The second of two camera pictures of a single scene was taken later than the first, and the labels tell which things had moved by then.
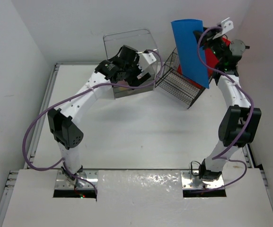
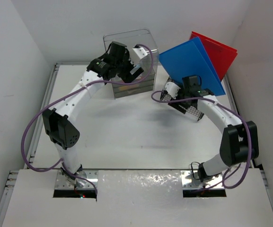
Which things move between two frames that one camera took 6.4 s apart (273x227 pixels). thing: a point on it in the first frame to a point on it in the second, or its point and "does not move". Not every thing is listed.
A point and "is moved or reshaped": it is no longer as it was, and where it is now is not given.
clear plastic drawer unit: [142, 40] does not move
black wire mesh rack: [171, 79] to [176, 103]
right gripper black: [209, 40] to [182, 90]
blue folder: [193, 66] to [189, 59]
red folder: [212, 60] is moved or reshaped
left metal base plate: [62, 182] does not move
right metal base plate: [190, 180] does not move
